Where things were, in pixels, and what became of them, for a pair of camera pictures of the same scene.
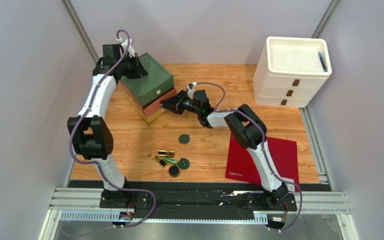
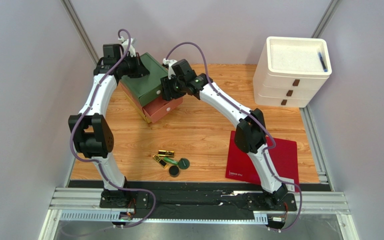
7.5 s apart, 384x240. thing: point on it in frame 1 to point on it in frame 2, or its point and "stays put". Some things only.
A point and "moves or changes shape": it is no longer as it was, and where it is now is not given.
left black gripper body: [131, 66] stays put
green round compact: [183, 163] stays put
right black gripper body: [181, 103] to [168, 89]
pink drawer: [147, 109] moves or changes shape
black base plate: [199, 201] stays put
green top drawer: [158, 81] stays put
